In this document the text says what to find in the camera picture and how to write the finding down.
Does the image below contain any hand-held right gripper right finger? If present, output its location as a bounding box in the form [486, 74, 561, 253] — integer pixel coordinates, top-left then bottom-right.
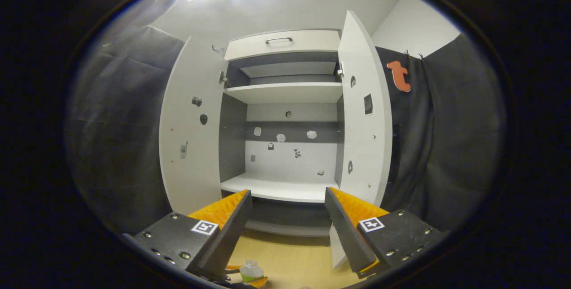
[324, 187, 442, 279]

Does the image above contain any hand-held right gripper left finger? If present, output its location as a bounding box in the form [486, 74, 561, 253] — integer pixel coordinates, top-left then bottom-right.
[123, 190, 252, 281]

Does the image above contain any clear bottle green label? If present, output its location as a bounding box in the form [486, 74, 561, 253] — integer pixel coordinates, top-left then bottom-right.
[240, 260, 265, 282]

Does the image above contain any white cabinet door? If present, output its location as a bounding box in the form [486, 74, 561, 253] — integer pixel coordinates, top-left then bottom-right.
[159, 36, 228, 216]
[329, 10, 393, 269]

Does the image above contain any white cabinet shelf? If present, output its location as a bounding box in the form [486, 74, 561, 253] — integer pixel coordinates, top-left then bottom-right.
[223, 83, 343, 104]
[220, 173, 339, 203]

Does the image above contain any white cabinet drawer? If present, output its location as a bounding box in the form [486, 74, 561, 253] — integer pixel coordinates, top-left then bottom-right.
[224, 29, 342, 61]

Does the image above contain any black backdrop cloth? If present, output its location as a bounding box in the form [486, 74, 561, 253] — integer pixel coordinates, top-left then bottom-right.
[67, 24, 507, 236]

